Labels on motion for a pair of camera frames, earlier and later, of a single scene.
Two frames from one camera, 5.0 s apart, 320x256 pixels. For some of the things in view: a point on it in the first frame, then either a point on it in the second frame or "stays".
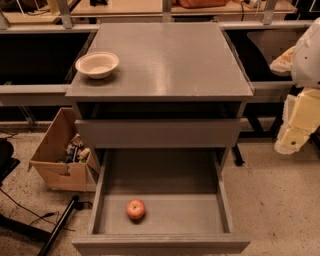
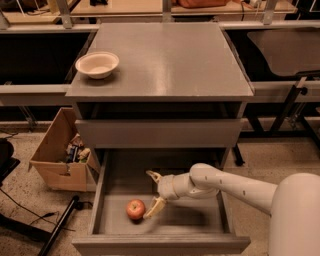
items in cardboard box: (76, 150) stays
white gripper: (307, 60) to (165, 187)
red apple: (135, 209) stays
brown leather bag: (193, 4) stays
